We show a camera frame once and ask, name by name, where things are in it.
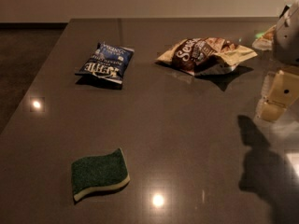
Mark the green and yellow sponge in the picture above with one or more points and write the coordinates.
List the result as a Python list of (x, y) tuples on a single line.
[(99, 174)]

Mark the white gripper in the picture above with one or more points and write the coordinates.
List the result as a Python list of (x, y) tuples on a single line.
[(287, 41)]

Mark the brown and cream chip bag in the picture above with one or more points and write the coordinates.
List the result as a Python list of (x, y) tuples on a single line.
[(206, 56)]

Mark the blue chip bag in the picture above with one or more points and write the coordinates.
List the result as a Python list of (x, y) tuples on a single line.
[(108, 63)]

